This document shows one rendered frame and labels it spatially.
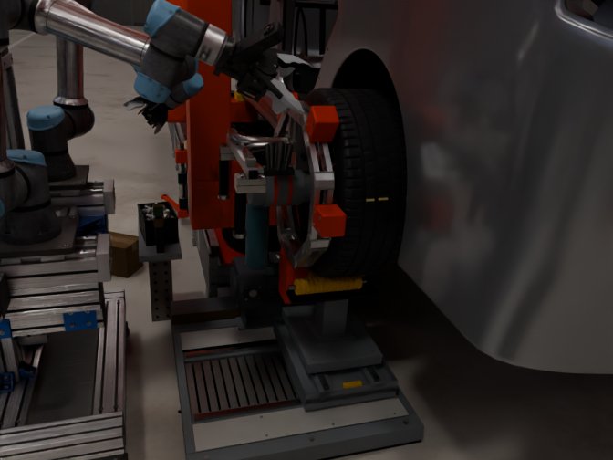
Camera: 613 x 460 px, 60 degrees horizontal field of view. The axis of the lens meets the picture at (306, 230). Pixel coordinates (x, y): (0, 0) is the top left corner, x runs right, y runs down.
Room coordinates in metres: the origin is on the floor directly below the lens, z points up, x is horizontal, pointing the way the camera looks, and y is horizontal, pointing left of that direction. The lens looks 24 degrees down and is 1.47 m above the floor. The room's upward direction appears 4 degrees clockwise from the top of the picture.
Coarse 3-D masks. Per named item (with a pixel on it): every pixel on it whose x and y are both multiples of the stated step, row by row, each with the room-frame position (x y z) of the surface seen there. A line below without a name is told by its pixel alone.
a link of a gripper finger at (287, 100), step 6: (276, 84) 1.12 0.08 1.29; (282, 84) 1.13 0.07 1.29; (282, 90) 1.11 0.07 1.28; (270, 96) 1.13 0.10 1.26; (288, 96) 1.11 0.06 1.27; (276, 102) 1.13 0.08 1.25; (282, 102) 1.12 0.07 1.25; (288, 102) 1.10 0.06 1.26; (294, 102) 1.10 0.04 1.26; (300, 102) 1.11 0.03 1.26; (276, 108) 1.13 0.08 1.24; (282, 108) 1.12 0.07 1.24; (294, 108) 1.10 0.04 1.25; (300, 108) 1.11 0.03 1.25
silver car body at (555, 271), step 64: (256, 0) 4.14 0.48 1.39; (320, 0) 4.29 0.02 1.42; (384, 0) 1.69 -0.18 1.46; (448, 0) 1.35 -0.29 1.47; (512, 0) 1.13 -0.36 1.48; (576, 0) 1.08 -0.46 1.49; (320, 64) 4.20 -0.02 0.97; (448, 64) 1.31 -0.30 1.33; (512, 64) 1.09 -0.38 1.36; (576, 64) 0.95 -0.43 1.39; (448, 128) 1.26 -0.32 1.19; (512, 128) 1.05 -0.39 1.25; (576, 128) 0.92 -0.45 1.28; (448, 192) 1.22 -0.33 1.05; (512, 192) 1.01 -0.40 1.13; (576, 192) 0.90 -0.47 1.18; (448, 256) 1.17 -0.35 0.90; (512, 256) 0.98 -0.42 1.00; (576, 256) 0.89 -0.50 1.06; (512, 320) 0.95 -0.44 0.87; (576, 320) 0.89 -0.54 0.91
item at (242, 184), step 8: (240, 176) 1.51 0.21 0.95; (264, 176) 1.53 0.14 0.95; (240, 184) 1.50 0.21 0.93; (248, 184) 1.50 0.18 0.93; (256, 184) 1.51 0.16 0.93; (264, 184) 1.52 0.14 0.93; (240, 192) 1.50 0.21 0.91; (248, 192) 1.50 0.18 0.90; (256, 192) 1.51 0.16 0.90; (264, 192) 1.52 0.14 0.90
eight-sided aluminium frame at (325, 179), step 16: (288, 112) 1.81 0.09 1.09; (304, 112) 1.67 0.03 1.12; (304, 128) 1.63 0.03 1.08; (320, 144) 1.60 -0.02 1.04; (320, 176) 1.50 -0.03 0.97; (288, 208) 1.92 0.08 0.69; (288, 224) 1.89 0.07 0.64; (288, 240) 1.79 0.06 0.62; (320, 240) 1.50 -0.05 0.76; (288, 256) 1.71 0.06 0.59; (304, 256) 1.55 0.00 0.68
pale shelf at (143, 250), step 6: (138, 216) 2.29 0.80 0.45; (138, 222) 2.23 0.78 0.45; (144, 246) 1.98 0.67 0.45; (150, 246) 1.98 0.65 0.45; (168, 246) 2.00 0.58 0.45; (174, 246) 2.00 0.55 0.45; (180, 246) 2.01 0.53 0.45; (144, 252) 1.93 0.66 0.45; (150, 252) 1.94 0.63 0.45; (168, 252) 1.95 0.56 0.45; (174, 252) 1.95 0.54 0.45; (180, 252) 1.95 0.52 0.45; (144, 258) 1.90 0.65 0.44; (150, 258) 1.91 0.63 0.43; (156, 258) 1.92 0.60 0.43; (162, 258) 1.92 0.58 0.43; (168, 258) 1.93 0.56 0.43; (174, 258) 1.94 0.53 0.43; (180, 258) 1.95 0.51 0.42
